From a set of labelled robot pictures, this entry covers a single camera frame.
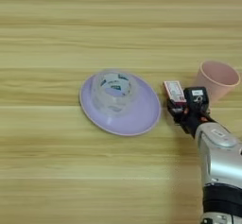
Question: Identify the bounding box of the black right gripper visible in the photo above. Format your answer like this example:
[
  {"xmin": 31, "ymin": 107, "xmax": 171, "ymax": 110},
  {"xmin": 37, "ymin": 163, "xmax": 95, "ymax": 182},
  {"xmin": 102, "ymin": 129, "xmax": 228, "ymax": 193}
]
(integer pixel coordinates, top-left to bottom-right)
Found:
[{"xmin": 165, "ymin": 98, "xmax": 218, "ymax": 139}]

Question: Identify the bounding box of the small red white box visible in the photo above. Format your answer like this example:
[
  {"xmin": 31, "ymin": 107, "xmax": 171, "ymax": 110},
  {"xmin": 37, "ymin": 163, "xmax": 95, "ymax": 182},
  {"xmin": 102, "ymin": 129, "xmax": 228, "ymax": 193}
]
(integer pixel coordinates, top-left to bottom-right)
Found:
[{"xmin": 163, "ymin": 79, "xmax": 187, "ymax": 107}]

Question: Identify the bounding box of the purple round plate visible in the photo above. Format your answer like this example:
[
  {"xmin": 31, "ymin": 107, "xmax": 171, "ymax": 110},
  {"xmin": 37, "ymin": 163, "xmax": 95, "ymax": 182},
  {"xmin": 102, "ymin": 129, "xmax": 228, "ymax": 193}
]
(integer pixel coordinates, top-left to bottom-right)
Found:
[{"xmin": 78, "ymin": 71, "xmax": 163, "ymax": 137}]

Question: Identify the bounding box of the clear tape roll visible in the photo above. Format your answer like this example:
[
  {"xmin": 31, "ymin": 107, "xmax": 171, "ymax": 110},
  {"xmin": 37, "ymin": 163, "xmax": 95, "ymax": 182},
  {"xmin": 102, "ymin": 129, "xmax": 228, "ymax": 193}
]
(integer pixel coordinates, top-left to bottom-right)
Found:
[{"xmin": 90, "ymin": 70, "xmax": 140, "ymax": 114}]

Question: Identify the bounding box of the pink plastic cup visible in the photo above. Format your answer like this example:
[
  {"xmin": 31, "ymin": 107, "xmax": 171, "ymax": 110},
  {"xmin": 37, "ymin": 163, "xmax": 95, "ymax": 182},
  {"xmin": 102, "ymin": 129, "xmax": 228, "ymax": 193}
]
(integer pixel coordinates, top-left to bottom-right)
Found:
[{"xmin": 192, "ymin": 60, "xmax": 242, "ymax": 104}]

